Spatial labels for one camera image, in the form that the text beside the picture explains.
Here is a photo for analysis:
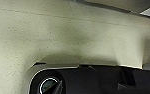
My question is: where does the dark robot base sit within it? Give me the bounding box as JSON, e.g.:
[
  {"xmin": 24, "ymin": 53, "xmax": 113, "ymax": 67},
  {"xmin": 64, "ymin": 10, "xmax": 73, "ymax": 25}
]
[{"xmin": 22, "ymin": 64, "xmax": 150, "ymax": 94}]

